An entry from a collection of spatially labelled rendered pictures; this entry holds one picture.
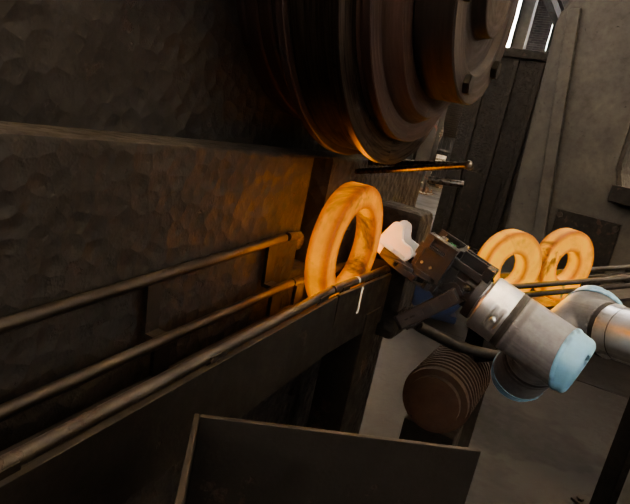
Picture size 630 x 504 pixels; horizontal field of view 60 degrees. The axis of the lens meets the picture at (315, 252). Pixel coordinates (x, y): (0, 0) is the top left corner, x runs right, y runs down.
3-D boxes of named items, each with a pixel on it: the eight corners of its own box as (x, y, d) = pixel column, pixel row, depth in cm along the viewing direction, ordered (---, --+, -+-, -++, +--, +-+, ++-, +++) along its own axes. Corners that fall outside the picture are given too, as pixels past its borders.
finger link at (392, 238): (380, 206, 89) (427, 237, 86) (363, 236, 92) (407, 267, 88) (373, 207, 87) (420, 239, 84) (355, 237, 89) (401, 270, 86)
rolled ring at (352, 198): (393, 185, 84) (374, 180, 86) (343, 188, 68) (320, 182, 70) (367, 297, 89) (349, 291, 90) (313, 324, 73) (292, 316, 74)
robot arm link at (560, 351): (553, 405, 81) (579, 388, 72) (481, 351, 85) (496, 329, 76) (585, 357, 84) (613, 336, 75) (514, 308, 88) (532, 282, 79)
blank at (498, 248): (479, 229, 107) (491, 233, 104) (537, 228, 114) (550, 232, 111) (465, 302, 112) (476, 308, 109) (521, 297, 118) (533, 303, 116)
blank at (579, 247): (537, 228, 114) (550, 232, 111) (588, 226, 121) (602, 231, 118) (522, 297, 119) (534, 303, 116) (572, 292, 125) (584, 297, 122)
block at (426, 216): (339, 322, 104) (366, 199, 98) (356, 313, 110) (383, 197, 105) (390, 342, 99) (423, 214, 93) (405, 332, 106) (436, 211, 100)
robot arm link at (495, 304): (495, 333, 87) (482, 349, 79) (469, 314, 89) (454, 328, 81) (529, 288, 84) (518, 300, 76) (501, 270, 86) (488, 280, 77)
